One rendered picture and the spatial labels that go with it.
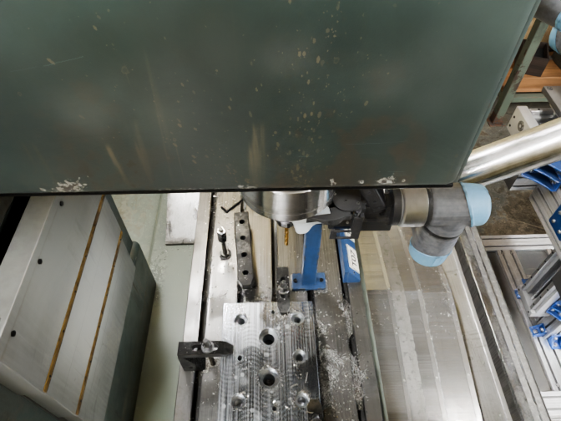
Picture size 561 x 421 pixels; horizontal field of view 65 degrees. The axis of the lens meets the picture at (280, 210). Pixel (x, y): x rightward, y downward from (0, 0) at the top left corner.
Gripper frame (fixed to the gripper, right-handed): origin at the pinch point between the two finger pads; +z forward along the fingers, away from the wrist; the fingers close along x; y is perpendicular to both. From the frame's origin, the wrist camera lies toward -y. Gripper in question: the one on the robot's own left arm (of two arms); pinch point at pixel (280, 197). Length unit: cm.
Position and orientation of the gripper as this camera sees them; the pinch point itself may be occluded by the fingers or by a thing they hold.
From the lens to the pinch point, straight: 73.7
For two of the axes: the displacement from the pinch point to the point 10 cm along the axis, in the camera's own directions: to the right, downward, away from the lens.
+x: -0.3, -7.8, 6.3
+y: -0.2, 6.3, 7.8
